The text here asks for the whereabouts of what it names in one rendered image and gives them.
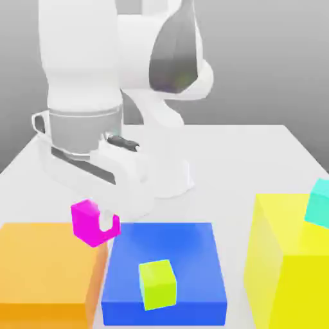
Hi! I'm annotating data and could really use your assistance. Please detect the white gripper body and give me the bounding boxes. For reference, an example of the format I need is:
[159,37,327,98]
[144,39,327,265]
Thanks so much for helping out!
[38,138,156,219]

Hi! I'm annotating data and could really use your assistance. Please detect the small magenta cube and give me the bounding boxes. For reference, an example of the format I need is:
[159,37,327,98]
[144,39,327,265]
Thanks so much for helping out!
[70,199,121,248]

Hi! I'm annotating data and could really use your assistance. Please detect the small lime green cube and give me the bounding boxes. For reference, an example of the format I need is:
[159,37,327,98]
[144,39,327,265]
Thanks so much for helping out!
[138,258,178,312]

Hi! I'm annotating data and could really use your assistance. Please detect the small cyan cube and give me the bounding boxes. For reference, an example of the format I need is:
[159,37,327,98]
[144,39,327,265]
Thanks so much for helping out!
[303,177,329,229]

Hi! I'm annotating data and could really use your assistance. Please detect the large orange box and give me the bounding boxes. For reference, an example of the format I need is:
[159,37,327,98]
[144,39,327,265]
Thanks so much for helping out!
[0,222,109,329]

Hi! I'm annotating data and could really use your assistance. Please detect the large blue box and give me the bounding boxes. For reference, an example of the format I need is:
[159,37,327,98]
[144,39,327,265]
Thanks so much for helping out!
[100,222,229,327]

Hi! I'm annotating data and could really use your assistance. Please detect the large yellow box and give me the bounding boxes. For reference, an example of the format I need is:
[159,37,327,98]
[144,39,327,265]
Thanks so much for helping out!
[243,193,329,329]

